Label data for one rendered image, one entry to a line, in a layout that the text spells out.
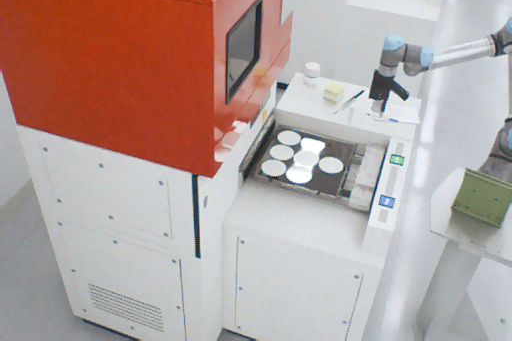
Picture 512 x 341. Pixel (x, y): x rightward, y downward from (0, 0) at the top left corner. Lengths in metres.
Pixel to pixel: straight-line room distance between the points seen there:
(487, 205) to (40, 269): 2.25
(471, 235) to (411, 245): 1.06
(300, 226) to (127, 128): 0.80
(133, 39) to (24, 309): 1.84
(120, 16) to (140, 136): 0.40
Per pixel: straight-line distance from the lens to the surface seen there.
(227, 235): 2.17
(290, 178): 2.19
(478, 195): 2.28
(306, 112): 2.45
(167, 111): 1.60
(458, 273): 2.57
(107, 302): 2.57
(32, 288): 3.10
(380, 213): 2.04
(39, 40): 1.74
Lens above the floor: 2.36
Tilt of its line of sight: 40 degrees down
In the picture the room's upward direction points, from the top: 3 degrees clockwise
